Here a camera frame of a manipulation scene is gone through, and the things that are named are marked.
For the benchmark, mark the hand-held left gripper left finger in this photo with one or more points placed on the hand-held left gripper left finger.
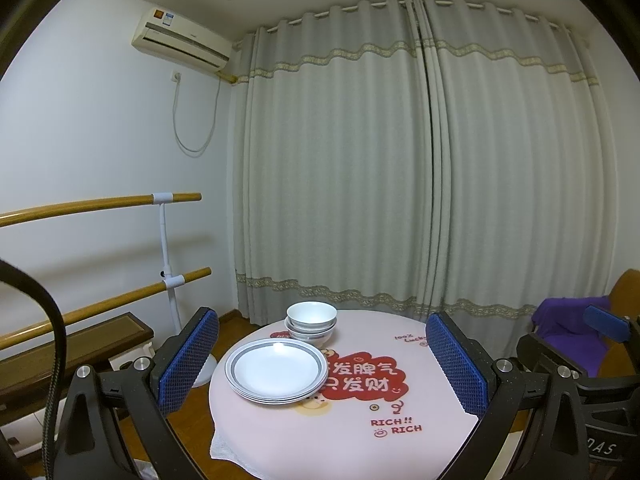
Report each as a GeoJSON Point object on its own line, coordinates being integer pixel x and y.
{"type": "Point", "coordinates": [190, 355]}

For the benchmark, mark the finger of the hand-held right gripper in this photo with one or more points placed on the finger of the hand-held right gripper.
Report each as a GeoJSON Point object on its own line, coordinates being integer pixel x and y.
{"type": "Point", "coordinates": [607, 322]}
{"type": "Point", "coordinates": [540, 352]}

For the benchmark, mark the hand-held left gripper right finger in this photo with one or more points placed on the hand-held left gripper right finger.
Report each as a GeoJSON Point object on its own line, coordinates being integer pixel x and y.
{"type": "Point", "coordinates": [455, 365]}

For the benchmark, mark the wooden chair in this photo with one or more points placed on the wooden chair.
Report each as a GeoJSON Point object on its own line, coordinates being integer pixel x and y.
{"type": "Point", "coordinates": [625, 290]}

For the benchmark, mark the purple cloth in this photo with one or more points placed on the purple cloth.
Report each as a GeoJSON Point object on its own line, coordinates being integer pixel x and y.
{"type": "Point", "coordinates": [565, 320]}

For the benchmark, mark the dark wooden bench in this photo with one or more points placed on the dark wooden bench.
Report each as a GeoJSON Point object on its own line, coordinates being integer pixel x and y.
{"type": "Point", "coordinates": [100, 337]}

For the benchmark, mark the white lace under tablecloth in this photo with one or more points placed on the white lace under tablecloth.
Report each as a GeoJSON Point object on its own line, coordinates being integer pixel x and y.
{"type": "Point", "coordinates": [225, 452]}

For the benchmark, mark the white barre stand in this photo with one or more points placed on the white barre stand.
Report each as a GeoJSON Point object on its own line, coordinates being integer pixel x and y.
{"type": "Point", "coordinates": [166, 240]}

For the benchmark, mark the round table, pink cloth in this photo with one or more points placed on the round table, pink cloth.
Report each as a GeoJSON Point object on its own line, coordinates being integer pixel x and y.
{"type": "Point", "coordinates": [280, 435]}

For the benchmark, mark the beige air conditioner pipe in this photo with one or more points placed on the beige air conditioner pipe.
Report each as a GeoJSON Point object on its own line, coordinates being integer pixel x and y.
{"type": "Point", "coordinates": [227, 79]}

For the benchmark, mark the white curtain rod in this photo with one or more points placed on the white curtain rod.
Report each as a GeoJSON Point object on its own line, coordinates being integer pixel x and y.
{"type": "Point", "coordinates": [380, 4]}

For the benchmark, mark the wooden barre rail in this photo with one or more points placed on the wooden barre rail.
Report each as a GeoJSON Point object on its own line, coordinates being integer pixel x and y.
{"type": "Point", "coordinates": [100, 308]}
{"type": "Point", "coordinates": [75, 207]}

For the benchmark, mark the white wall air conditioner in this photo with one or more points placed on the white wall air conditioner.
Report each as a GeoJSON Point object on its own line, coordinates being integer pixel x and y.
{"type": "Point", "coordinates": [180, 40]}

